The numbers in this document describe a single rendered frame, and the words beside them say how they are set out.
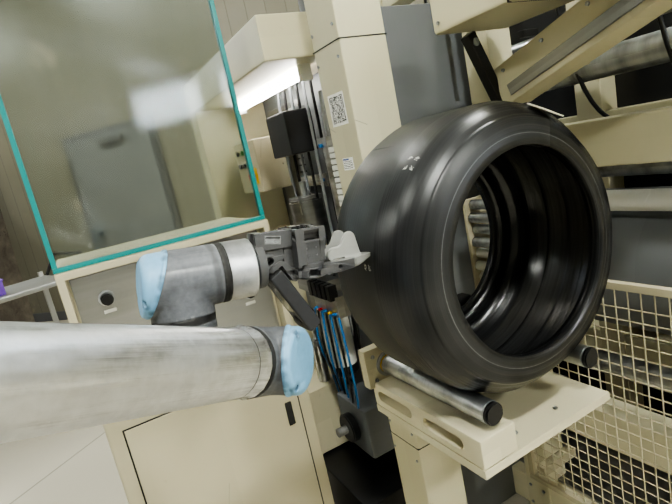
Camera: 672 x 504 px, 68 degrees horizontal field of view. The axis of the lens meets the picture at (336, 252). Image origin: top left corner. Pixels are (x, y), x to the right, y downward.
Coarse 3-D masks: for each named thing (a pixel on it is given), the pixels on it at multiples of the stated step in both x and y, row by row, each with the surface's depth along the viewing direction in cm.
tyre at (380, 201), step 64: (448, 128) 84; (512, 128) 86; (384, 192) 86; (448, 192) 80; (512, 192) 121; (576, 192) 108; (384, 256) 83; (448, 256) 81; (512, 256) 125; (576, 256) 112; (384, 320) 89; (448, 320) 82; (512, 320) 119; (576, 320) 98; (448, 384) 92; (512, 384) 92
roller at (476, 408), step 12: (384, 360) 118; (396, 372) 113; (408, 372) 110; (420, 372) 107; (420, 384) 106; (432, 384) 103; (444, 384) 100; (432, 396) 104; (444, 396) 99; (456, 396) 96; (468, 396) 94; (480, 396) 93; (456, 408) 97; (468, 408) 93; (480, 408) 91; (492, 408) 90; (480, 420) 91; (492, 420) 90
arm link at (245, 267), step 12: (240, 240) 75; (228, 252) 72; (240, 252) 73; (252, 252) 73; (240, 264) 72; (252, 264) 73; (240, 276) 72; (252, 276) 73; (240, 288) 72; (252, 288) 74
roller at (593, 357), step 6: (576, 348) 104; (582, 348) 103; (588, 348) 102; (594, 348) 103; (570, 354) 105; (576, 354) 103; (582, 354) 103; (588, 354) 102; (594, 354) 103; (564, 360) 107; (570, 360) 105; (576, 360) 103; (582, 360) 102; (588, 360) 102; (594, 360) 103; (582, 366) 103; (588, 366) 102
